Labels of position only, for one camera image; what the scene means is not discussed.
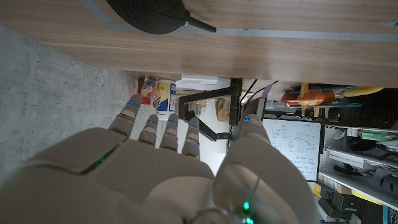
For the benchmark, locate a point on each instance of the teal and orange toy airplane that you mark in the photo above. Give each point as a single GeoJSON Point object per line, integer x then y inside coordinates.
{"type": "Point", "coordinates": [311, 98]}

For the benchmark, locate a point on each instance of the white shelf cabinet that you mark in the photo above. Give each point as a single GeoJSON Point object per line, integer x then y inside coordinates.
{"type": "Point", "coordinates": [342, 183]}

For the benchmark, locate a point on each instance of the clear glass jar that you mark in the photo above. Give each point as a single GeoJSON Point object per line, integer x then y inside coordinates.
{"type": "Point", "coordinates": [150, 87]}

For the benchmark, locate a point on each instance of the brown paper package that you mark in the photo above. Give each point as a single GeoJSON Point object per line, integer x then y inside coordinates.
{"type": "Point", "coordinates": [223, 109]}

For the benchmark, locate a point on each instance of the yellow banana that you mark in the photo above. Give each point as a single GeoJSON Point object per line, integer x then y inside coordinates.
{"type": "Point", "coordinates": [360, 91]}

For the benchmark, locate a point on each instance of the black rubber air blower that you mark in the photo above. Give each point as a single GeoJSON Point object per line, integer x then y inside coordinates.
{"type": "Point", "coordinates": [155, 15]}

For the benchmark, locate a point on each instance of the whiteboard with writing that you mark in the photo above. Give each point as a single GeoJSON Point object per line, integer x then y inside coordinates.
{"type": "Point", "coordinates": [292, 149]}

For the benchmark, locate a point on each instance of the white labelled canister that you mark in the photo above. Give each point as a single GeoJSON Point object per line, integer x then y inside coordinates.
{"type": "Point", "coordinates": [166, 98]}

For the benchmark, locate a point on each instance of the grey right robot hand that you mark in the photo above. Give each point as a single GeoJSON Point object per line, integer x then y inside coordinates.
{"type": "Point", "coordinates": [124, 180]}

